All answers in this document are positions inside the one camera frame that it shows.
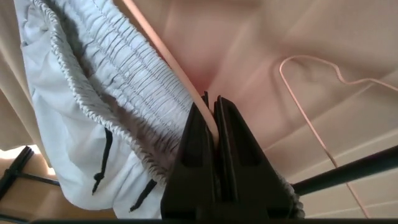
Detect black clothes rack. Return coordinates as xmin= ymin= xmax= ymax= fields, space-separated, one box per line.
xmin=0 ymin=144 xmax=398 ymax=223

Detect beige curtain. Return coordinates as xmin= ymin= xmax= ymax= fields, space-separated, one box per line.
xmin=0 ymin=0 xmax=398 ymax=219

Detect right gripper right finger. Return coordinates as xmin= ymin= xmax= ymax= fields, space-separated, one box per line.
xmin=213 ymin=95 xmax=293 ymax=219

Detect pink clothes hanger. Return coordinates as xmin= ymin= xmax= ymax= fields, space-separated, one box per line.
xmin=279 ymin=55 xmax=398 ymax=218
xmin=123 ymin=0 xmax=220 ymax=147

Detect pale grey shorts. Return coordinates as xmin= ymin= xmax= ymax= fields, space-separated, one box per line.
xmin=14 ymin=0 xmax=305 ymax=219

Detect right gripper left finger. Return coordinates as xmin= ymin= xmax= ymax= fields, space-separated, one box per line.
xmin=160 ymin=91 xmax=220 ymax=219

